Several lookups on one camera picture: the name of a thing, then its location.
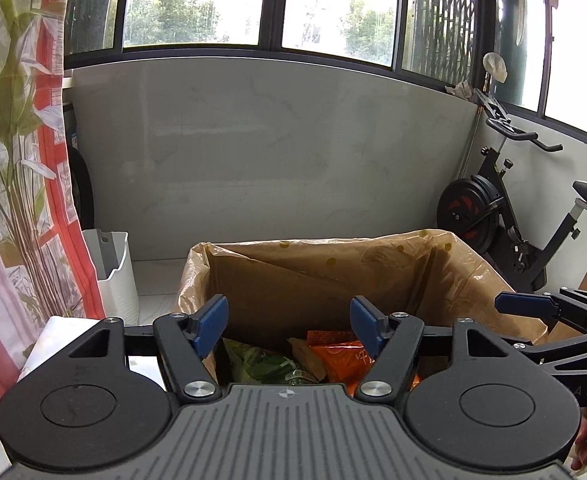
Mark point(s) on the green snack packet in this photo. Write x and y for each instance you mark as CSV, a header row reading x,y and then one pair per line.
x,y
256,365

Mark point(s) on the orange snack packet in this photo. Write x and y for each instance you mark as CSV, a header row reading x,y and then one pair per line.
x,y
341,360

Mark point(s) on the pole with white cloth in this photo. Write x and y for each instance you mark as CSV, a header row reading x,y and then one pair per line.
x,y
493,66

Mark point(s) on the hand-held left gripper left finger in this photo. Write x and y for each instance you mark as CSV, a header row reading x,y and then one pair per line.
x,y
211,325

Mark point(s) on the crumpled cloth on sill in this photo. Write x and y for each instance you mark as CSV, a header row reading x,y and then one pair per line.
x,y
462,91

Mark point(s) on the brown cardboard box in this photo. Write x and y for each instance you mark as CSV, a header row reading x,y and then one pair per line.
x,y
293,285

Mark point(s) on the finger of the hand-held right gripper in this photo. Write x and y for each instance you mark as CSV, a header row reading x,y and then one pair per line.
x,y
568,352
523,305

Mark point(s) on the white plastic bin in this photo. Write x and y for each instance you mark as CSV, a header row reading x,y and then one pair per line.
x,y
115,270

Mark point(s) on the beige snack packet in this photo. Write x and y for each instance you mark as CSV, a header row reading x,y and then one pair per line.
x,y
303,352

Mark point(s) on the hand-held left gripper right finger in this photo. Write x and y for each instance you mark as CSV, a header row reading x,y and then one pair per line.
x,y
366,325

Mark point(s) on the black exercise bike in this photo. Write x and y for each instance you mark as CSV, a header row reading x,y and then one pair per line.
x,y
488,205

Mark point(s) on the red floral curtain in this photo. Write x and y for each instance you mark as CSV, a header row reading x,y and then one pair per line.
x,y
18,135

